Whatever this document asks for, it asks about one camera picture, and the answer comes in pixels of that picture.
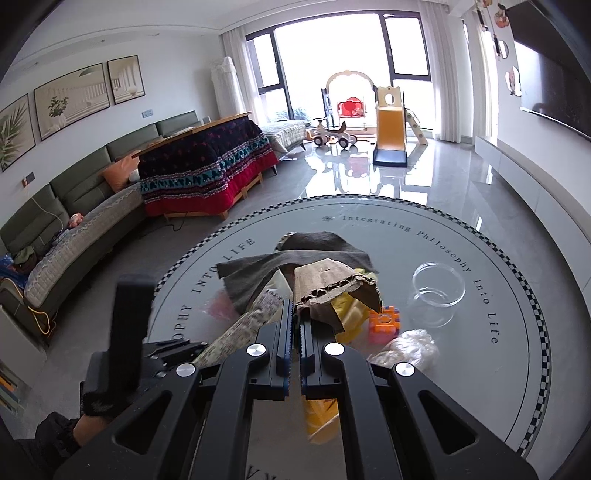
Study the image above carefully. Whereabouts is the person's left hand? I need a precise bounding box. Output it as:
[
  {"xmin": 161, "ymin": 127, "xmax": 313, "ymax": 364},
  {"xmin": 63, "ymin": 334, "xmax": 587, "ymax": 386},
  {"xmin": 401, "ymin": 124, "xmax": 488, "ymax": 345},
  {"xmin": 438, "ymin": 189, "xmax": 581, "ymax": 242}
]
[{"xmin": 72, "ymin": 415, "xmax": 111, "ymax": 447}]

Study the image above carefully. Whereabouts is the middle framed picture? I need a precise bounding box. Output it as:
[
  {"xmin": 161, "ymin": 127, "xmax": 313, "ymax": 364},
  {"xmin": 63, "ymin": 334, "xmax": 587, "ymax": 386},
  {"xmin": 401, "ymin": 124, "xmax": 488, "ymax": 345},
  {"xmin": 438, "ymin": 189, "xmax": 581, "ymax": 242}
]
[{"xmin": 33, "ymin": 63, "xmax": 110, "ymax": 141}]

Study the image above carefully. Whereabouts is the grey cloth rag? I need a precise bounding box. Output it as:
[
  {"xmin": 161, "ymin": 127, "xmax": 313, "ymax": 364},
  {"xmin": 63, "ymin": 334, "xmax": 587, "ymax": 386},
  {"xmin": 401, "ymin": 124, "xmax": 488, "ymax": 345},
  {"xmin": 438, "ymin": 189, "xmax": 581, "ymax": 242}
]
[{"xmin": 216, "ymin": 231, "xmax": 378, "ymax": 314}]

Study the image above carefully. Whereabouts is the wall mounted television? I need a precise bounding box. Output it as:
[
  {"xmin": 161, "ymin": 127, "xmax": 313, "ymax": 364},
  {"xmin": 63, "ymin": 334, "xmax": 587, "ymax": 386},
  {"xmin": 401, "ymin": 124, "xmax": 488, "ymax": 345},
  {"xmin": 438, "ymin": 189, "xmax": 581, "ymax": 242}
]
[{"xmin": 506, "ymin": 1, "xmax": 590, "ymax": 139}]

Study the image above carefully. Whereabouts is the right framed picture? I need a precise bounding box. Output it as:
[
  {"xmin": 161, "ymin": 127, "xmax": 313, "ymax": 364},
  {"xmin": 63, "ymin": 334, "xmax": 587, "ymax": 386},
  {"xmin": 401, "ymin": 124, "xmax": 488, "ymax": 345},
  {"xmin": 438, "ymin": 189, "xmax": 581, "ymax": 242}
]
[{"xmin": 107, "ymin": 55, "xmax": 145, "ymax": 105}]

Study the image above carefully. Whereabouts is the orange plastic toy block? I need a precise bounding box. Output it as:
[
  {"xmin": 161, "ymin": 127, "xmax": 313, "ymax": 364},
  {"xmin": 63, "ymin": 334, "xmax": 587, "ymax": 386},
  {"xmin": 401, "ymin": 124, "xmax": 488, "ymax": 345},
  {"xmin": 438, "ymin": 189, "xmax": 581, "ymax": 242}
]
[{"xmin": 368, "ymin": 306, "xmax": 401, "ymax": 345}]

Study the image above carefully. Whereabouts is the patterned snack packet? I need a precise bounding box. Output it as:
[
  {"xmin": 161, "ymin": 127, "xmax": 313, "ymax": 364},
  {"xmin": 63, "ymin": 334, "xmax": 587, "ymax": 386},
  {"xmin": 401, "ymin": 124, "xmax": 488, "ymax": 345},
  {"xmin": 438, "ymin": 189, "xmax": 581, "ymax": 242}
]
[{"xmin": 192, "ymin": 270, "xmax": 293, "ymax": 369}]

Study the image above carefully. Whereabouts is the yellow children's slide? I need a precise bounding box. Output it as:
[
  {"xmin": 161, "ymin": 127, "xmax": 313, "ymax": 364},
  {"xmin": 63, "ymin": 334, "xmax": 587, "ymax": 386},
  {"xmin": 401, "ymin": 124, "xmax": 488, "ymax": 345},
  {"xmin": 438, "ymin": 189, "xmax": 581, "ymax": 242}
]
[{"xmin": 373, "ymin": 87, "xmax": 408, "ymax": 168}]

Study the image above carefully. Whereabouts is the clear round plastic container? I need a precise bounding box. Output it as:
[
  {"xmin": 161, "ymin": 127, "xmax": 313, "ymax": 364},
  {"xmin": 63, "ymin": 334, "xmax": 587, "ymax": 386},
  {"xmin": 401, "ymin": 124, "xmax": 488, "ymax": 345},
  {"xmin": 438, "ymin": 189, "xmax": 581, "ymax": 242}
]
[{"xmin": 407, "ymin": 262, "xmax": 466, "ymax": 329}]

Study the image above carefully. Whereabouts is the white ride-on toy car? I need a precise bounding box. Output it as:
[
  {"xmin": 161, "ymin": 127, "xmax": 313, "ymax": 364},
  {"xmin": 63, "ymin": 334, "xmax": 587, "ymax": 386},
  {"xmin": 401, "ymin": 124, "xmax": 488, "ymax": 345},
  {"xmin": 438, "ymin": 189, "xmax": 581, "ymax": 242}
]
[{"xmin": 305, "ymin": 118, "xmax": 358, "ymax": 149}]

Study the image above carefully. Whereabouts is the red baby swing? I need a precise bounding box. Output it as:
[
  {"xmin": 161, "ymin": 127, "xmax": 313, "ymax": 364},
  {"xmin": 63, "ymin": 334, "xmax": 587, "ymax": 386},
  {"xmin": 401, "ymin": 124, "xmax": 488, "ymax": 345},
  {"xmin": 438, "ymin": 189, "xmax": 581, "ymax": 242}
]
[{"xmin": 338, "ymin": 97, "xmax": 366, "ymax": 119}]

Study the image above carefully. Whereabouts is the orange cushion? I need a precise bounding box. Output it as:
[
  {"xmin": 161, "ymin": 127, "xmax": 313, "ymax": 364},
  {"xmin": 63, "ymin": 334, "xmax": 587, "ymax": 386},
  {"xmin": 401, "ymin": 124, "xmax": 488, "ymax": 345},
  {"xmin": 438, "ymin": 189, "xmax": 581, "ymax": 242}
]
[{"xmin": 102, "ymin": 154, "xmax": 139, "ymax": 193}]

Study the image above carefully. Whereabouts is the green sectional sofa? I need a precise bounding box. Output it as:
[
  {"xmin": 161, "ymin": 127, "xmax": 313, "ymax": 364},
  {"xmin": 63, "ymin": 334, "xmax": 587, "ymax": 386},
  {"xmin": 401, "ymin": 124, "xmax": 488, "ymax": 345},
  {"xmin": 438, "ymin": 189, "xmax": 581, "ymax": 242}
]
[{"xmin": 1, "ymin": 111, "xmax": 198, "ymax": 344}]

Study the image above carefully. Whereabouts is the striped mattress bed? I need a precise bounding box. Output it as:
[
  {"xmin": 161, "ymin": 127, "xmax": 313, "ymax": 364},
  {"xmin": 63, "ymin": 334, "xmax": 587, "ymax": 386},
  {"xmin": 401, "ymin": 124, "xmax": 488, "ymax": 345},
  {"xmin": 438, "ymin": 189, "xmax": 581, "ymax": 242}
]
[{"xmin": 262, "ymin": 120, "xmax": 307, "ymax": 156}]

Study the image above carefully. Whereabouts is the brown cardboard piece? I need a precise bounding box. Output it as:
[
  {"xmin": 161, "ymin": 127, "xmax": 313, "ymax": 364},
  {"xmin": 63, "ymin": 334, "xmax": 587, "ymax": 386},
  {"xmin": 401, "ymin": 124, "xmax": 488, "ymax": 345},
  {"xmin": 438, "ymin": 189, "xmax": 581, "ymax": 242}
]
[{"xmin": 294, "ymin": 258, "xmax": 383, "ymax": 334}]

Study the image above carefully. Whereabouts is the table with colourful blanket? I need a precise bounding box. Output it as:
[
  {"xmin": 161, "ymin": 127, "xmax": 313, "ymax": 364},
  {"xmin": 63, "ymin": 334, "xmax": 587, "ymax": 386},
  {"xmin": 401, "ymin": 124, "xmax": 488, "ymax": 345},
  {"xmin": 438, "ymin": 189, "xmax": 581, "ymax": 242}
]
[{"xmin": 138, "ymin": 113, "xmax": 279, "ymax": 216}]

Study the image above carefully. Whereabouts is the left framed plant picture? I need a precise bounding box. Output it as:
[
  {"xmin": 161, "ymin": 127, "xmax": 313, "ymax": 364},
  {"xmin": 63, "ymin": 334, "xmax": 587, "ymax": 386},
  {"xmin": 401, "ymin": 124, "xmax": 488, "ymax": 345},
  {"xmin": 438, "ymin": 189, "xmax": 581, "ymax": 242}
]
[{"xmin": 0, "ymin": 94, "xmax": 36, "ymax": 172}]

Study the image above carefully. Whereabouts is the white plastic bag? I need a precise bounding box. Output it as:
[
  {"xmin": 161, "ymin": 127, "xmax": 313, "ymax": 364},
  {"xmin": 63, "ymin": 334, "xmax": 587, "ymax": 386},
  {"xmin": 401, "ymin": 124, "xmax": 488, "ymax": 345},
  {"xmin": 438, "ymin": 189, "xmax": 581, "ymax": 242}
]
[{"xmin": 368, "ymin": 329, "xmax": 440, "ymax": 371}]

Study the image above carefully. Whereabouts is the white standing air conditioner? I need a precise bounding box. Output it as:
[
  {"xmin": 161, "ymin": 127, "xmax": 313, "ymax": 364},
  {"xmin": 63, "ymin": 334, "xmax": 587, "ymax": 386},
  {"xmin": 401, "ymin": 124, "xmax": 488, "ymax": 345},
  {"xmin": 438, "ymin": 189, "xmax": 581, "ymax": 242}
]
[{"xmin": 211, "ymin": 56, "xmax": 246, "ymax": 117}]

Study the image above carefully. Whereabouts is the pink plastic wrapper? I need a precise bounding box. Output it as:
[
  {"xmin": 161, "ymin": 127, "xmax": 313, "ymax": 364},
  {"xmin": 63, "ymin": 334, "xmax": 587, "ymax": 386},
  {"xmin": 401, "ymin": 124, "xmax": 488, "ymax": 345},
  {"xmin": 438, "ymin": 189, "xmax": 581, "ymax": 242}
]
[{"xmin": 204, "ymin": 289, "xmax": 239, "ymax": 323}]

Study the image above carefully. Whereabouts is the yellow plastic bag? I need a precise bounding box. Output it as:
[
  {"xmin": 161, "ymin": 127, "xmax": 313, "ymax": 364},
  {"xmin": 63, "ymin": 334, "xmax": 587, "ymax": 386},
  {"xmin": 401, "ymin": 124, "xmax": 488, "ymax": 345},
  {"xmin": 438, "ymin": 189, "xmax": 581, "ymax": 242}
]
[{"xmin": 304, "ymin": 399, "xmax": 341, "ymax": 445}]

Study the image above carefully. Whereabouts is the white sheer curtain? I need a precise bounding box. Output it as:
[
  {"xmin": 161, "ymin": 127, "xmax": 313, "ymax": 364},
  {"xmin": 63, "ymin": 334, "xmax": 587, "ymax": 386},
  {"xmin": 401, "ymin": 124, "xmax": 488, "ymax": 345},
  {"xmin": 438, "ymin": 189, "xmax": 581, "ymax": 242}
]
[{"xmin": 418, "ymin": 1, "xmax": 474, "ymax": 143}]

